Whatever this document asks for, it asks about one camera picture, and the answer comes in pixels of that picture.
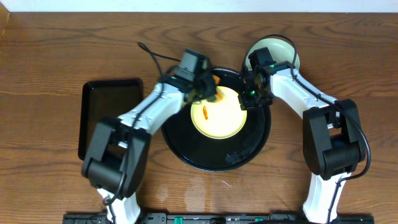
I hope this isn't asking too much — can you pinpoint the rectangular black water tray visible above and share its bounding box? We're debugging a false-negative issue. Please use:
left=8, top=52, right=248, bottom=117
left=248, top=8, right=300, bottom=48
left=78, top=78, right=144, bottom=160

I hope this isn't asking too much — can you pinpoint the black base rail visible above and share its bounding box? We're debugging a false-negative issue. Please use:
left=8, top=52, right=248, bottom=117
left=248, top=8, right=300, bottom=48
left=62, top=212, right=376, bottom=224

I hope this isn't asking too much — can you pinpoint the orange green scrub sponge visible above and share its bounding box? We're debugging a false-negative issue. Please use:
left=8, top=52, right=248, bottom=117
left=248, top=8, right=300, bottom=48
left=213, top=75, right=223, bottom=103

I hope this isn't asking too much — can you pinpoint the round black tray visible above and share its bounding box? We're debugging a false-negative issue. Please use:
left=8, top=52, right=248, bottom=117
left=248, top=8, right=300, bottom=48
left=162, top=68, right=271, bottom=172

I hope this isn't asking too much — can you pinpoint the yellow plate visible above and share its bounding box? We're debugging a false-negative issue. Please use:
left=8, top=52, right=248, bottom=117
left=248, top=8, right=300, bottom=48
left=190, top=86, right=248, bottom=139

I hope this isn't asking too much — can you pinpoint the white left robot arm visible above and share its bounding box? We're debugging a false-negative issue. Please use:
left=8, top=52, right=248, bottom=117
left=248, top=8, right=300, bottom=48
left=81, top=49, right=216, bottom=223

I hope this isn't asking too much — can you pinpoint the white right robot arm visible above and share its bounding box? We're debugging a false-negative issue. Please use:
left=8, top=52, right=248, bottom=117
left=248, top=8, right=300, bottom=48
left=239, top=47, right=369, bottom=223

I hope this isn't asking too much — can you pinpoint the green plate with ketchup stain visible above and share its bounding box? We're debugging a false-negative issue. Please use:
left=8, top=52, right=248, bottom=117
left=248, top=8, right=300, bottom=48
left=244, top=37, right=295, bottom=70

